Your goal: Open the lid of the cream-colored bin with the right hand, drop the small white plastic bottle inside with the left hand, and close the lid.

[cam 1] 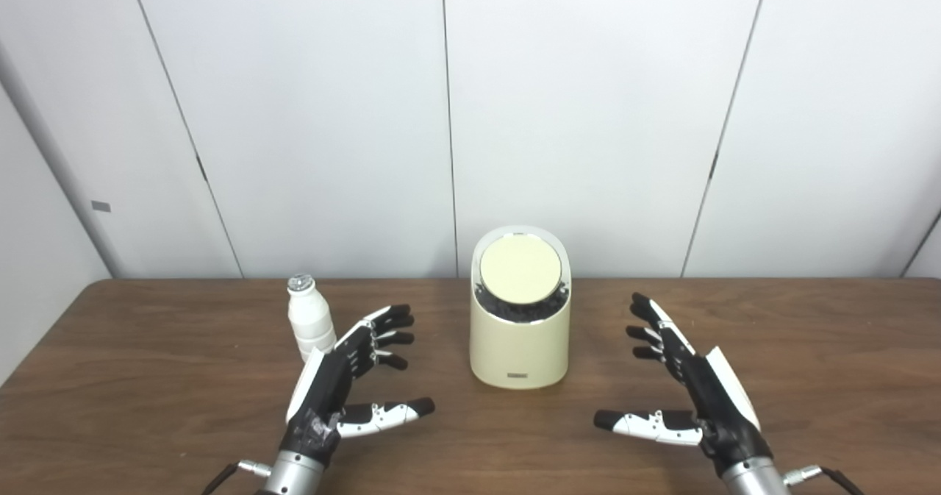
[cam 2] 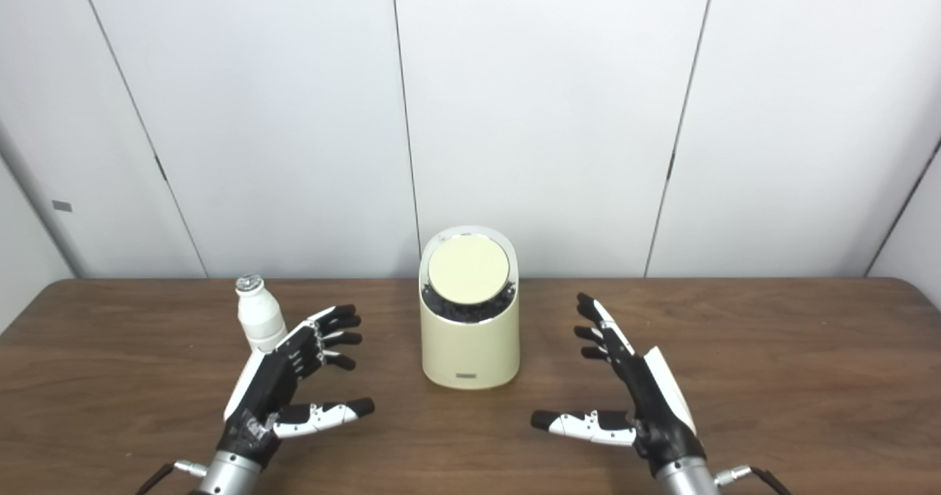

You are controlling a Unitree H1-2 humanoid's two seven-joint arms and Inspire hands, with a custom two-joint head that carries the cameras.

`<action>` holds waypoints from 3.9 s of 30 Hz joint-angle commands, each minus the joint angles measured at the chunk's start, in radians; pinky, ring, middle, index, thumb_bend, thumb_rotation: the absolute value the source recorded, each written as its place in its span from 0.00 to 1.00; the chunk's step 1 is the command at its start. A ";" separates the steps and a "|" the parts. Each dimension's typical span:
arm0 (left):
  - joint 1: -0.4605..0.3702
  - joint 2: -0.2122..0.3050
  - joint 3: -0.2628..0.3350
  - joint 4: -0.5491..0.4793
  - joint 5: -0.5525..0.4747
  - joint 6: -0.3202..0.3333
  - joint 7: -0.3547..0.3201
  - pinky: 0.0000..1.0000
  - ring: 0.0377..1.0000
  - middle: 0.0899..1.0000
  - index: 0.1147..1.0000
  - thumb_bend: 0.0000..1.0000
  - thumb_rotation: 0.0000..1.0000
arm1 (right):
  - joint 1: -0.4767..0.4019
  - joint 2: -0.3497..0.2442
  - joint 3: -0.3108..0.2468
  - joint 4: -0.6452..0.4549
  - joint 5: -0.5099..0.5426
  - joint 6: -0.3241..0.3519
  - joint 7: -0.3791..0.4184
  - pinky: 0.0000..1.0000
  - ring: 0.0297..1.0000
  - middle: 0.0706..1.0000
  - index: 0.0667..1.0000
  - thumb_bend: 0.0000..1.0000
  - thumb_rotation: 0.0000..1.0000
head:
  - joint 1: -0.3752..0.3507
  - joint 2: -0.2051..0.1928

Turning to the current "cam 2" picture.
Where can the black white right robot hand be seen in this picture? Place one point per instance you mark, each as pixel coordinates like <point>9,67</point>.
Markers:
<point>654,407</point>

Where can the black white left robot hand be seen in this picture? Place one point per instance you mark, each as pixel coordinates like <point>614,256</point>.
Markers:
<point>268,381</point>

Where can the small white plastic bottle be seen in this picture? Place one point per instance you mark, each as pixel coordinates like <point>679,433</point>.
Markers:
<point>259,318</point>

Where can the cream-colored round bin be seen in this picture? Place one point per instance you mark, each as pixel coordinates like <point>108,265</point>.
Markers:
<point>469,351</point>

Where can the cream round bin lid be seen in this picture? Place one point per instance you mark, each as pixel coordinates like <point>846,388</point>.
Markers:
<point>468,268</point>

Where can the black plastic bin liner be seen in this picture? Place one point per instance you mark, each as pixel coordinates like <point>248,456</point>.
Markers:
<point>470,311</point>

